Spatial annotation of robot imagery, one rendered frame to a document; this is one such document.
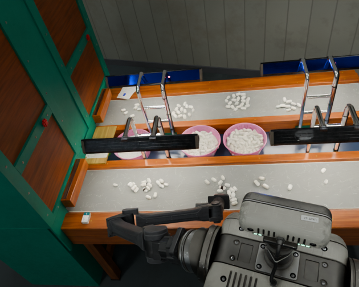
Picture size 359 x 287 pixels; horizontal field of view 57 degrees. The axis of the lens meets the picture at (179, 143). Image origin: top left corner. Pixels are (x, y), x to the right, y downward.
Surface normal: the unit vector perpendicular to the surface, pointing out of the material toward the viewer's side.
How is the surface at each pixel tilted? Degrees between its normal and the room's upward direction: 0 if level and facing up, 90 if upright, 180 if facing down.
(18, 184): 90
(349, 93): 0
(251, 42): 90
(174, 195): 0
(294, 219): 0
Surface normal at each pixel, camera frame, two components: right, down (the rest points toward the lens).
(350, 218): -0.15, -0.67
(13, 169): 0.98, -0.04
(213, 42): -0.34, 0.72
